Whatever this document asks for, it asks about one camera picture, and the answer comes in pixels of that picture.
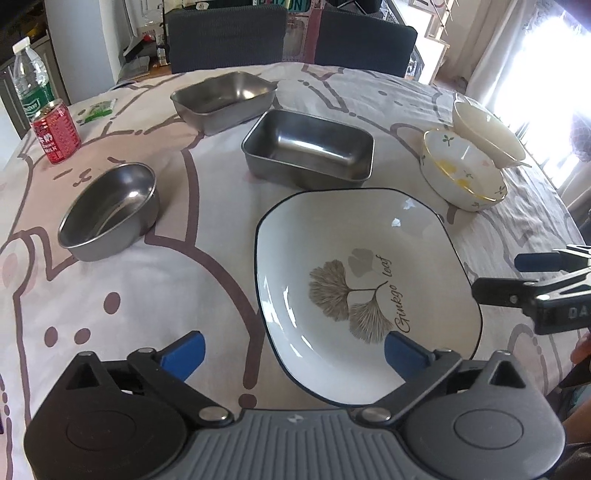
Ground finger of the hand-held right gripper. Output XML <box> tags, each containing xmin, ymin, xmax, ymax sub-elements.
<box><xmin>472</xmin><ymin>267</ymin><xmax>591</xmax><ymax>311</ymax></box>
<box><xmin>515</xmin><ymin>247</ymin><xmax>591</xmax><ymax>273</ymax></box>

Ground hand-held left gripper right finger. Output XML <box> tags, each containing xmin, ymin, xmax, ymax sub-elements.
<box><xmin>356</xmin><ymin>331</ymin><xmax>532</xmax><ymax>424</ymax></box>

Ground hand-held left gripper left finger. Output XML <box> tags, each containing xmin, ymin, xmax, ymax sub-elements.
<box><xmin>58</xmin><ymin>330</ymin><xmax>234</xmax><ymax>428</ymax></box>

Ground floral ceramic bowl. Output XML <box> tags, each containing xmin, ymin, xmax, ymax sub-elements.
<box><xmin>420</xmin><ymin>130</ymin><xmax>509</xmax><ymax>212</ymax></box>

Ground white leaf print plate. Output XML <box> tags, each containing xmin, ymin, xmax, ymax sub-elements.
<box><xmin>255</xmin><ymin>187</ymin><xmax>483</xmax><ymax>408</ymax></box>

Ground cream ceramic bowl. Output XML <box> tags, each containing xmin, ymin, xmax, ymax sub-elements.
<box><xmin>451</xmin><ymin>95</ymin><xmax>532</xmax><ymax>169</ymax></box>

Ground round steel bowl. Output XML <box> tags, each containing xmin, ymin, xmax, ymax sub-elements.
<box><xmin>58</xmin><ymin>162</ymin><xmax>161</xmax><ymax>262</ymax></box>

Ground rectangular steel tray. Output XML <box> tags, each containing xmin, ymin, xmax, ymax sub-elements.
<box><xmin>241</xmin><ymin>109</ymin><xmax>376</xmax><ymax>190</ymax></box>
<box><xmin>170</xmin><ymin>71</ymin><xmax>279</xmax><ymax>137</ymax></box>

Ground bear print tablecloth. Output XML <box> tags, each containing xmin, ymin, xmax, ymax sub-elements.
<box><xmin>0</xmin><ymin>62</ymin><xmax>591</xmax><ymax>480</ymax></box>

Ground sheer window curtain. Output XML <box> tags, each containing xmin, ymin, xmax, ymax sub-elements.
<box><xmin>466</xmin><ymin>9</ymin><xmax>591</xmax><ymax>195</ymax></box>

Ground red drink can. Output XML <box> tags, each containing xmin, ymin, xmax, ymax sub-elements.
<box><xmin>31</xmin><ymin>99</ymin><xmax>82</xmax><ymax>164</ymax></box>

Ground green snack packet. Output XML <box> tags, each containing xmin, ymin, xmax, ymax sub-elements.
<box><xmin>78</xmin><ymin>98</ymin><xmax>118</xmax><ymax>125</ymax></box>

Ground dark grey chair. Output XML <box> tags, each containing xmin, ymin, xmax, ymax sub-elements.
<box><xmin>165</xmin><ymin>6</ymin><xmax>288</xmax><ymax>75</ymax></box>
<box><xmin>316</xmin><ymin>9</ymin><xmax>419</xmax><ymax>78</ymax></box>

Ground clear plastic water bottle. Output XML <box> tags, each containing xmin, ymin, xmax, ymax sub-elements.
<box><xmin>13</xmin><ymin>38</ymin><xmax>58</xmax><ymax>125</ymax></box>

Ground grey cabinet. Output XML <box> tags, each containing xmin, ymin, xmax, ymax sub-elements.
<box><xmin>0</xmin><ymin>37</ymin><xmax>70</xmax><ymax>139</ymax></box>

